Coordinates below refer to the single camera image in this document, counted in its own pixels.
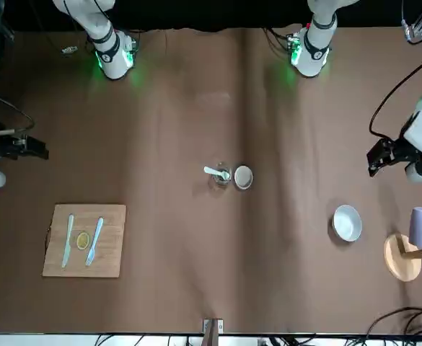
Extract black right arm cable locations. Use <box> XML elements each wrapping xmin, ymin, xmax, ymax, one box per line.
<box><xmin>0</xmin><ymin>93</ymin><xmax>35</xmax><ymax>137</ymax></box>

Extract white round bowl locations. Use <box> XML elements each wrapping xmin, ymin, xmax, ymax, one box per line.
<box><xmin>332</xmin><ymin>204</ymin><xmax>363</xmax><ymax>242</ymax></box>

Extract aluminium profile post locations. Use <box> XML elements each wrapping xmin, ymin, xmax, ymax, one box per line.
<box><xmin>202</xmin><ymin>318</ymin><xmax>224</xmax><ymax>346</ymax></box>

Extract wooden cutting board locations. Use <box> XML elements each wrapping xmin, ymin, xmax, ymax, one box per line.
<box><xmin>41</xmin><ymin>203</ymin><xmax>127</xmax><ymax>279</ymax></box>

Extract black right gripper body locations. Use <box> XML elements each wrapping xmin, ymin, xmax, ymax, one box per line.
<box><xmin>0</xmin><ymin>135</ymin><xmax>27</xmax><ymax>159</ymax></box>

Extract yellow lemon slice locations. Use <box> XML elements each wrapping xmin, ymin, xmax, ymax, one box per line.
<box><xmin>74</xmin><ymin>231</ymin><xmax>90</xmax><ymax>250</ymax></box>

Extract wooden mug stand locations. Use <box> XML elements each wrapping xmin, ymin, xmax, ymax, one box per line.
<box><xmin>382</xmin><ymin>232</ymin><xmax>422</xmax><ymax>283</ymax></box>

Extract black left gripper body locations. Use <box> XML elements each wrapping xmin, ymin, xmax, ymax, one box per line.
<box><xmin>392</xmin><ymin>138</ymin><xmax>419</xmax><ymax>167</ymax></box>

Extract transparent spice bottle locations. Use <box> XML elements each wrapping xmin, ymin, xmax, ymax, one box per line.
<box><xmin>207</xmin><ymin>161</ymin><xmax>232</xmax><ymax>188</ymax></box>

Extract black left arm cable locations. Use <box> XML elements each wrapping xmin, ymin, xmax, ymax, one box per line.
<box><xmin>368</xmin><ymin>59</ymin><xmax>422</xmax><ymax>141</ymax></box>

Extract light blue plastic fork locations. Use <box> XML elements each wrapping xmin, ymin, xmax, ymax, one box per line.
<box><xmin>84</xmin><ymin>216</ymin><xmax>105</xmax><ymax>267</ymax></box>

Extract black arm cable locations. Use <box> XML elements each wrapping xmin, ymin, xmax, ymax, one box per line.
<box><xmin>0</xmin><ymin>93</ymin><xmax>35</xmax><ymax>137</ymax></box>
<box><xmin>368</xmin><ymin>59</ymin><xmax>422</xmax><ymax>141</ymax></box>

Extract pale green plastic knife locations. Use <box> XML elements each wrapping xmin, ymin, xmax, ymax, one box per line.
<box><xmin>61</xmin><ymin>213</ymin><xmax>75</xmax><ymax>268</ymax></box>

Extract purple cup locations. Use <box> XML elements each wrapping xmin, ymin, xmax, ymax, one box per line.
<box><xmin>408</xmin><ymin>206</ymin><xmax>422</xmax><ymax>252</ymax></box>

